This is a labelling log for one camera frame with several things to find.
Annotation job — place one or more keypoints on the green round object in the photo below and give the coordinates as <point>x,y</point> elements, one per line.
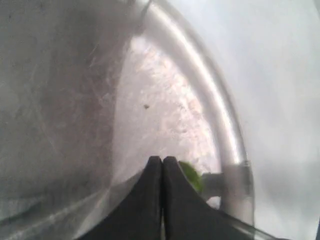
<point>192,176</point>

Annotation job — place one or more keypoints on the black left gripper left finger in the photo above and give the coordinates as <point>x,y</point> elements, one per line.
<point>139,215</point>

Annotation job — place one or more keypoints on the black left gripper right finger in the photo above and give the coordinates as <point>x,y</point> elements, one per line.
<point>186,215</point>

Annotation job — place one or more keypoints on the round stainless steel plate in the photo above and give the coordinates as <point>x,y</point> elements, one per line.
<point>69,155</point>

